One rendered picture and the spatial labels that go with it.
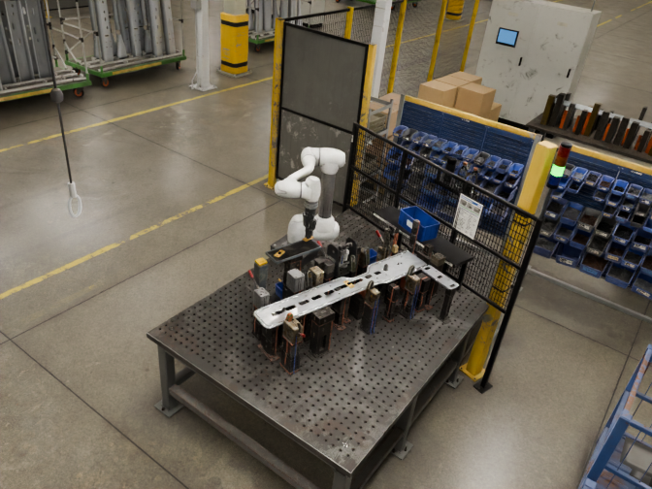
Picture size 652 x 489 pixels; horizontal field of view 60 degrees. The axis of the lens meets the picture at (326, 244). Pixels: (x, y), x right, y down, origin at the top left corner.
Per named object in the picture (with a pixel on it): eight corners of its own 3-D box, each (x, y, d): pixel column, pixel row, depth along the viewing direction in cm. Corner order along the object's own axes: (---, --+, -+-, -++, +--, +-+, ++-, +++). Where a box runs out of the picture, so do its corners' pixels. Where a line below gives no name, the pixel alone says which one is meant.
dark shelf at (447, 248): (453, 269, 408) (454, 265, 406) (372, 213, 465) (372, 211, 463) (473, 260, 420) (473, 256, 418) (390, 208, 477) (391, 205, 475)
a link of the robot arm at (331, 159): (309, 234, 454) (337, 235, 457) (310, 244, 441) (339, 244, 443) (317, 144, 414) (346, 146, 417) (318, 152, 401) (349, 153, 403)
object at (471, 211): (473, 241, 414) (484, 205, 398) (450, 227, 429) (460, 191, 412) (475, 241, 415) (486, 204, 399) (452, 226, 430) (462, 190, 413)
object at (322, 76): (359, 221, 655) (385, 44, 548) (352, 225, 645) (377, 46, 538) (272, 182, 716) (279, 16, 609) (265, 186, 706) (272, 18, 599)
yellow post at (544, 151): (474, 382, 453) (551, 151, 346) (458, 369, 464) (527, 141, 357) (488, 374, 463) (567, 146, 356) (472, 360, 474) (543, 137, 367)
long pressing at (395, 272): (270, 333, 333) (270, 331, 332) (249, 311, 347) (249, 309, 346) (429, 266, 410) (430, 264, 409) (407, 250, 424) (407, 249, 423)
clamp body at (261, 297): (257, 342, 367) (259, 299, 348) (248, 332, 374) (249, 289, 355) (270, 337, 372) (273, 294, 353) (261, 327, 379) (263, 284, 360)
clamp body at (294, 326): (290, 377, 343) (294, 333, 324) (277, 363, 353) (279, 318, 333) (304, 371, 349) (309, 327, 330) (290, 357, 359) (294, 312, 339)
